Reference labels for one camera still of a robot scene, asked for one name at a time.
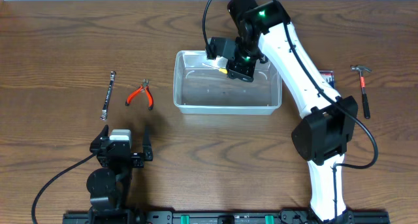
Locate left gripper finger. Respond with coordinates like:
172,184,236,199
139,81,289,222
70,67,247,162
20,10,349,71
96,125,109,142
142,125,152,153

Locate small claw hammer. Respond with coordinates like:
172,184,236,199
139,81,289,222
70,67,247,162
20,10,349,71
350,65,372,119

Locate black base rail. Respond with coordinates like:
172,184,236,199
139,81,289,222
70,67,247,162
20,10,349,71
62,210,391,224

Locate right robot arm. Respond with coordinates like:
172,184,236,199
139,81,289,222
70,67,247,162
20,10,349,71
214,0,358,223

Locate orange handled pliers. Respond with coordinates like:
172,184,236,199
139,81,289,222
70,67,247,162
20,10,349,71
125,79,154,110

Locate clear plastic container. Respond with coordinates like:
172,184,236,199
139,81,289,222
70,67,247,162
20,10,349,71
173,50,282,115

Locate silver black wrench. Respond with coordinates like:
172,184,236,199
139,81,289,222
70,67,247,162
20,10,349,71
101,71,116,121

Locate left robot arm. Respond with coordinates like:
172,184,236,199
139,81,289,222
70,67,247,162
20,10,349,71
86,125,153,211

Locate precision screwdriver set case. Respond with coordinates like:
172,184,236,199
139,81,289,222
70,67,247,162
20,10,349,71
319,71,335,88

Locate black yellow screwdriver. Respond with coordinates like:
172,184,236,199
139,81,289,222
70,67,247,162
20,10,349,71
203,63,227,74

